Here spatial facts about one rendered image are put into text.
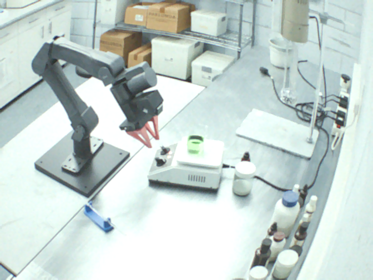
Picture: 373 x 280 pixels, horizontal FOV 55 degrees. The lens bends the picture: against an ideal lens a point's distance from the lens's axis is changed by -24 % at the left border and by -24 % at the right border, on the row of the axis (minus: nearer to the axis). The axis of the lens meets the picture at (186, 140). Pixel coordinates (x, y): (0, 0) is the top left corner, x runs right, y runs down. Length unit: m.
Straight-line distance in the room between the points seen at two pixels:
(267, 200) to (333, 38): 2.40
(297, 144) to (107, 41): 2.68
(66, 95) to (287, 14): 0.74
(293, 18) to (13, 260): 1.14
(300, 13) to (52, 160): 0.94
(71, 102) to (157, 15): 2.33
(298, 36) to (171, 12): 2.18
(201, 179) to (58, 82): 0.51
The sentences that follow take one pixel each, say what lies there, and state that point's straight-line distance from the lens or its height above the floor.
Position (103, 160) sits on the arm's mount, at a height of 0.92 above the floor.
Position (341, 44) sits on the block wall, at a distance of 3.49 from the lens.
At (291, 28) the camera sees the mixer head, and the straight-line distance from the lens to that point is 1.35.
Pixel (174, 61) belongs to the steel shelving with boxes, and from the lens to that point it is 3.59.
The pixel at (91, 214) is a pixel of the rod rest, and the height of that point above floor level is 0.91.
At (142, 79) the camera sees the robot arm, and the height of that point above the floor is 1.22.
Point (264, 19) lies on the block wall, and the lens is 3.59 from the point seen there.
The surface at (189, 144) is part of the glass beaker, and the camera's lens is 1.24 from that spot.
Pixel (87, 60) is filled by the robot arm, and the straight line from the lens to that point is 1.17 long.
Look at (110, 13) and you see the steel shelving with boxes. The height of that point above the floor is 0.69.
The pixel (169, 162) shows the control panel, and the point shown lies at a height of 0.96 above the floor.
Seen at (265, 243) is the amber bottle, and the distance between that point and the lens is 0.98.
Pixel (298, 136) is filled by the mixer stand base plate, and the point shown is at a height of 0.91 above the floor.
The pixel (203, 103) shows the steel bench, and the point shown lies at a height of 0.90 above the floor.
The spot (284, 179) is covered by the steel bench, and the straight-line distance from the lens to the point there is 1.36.
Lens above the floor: 1.71
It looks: 33 degrees down
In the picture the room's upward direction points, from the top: 4 degrees clockwise
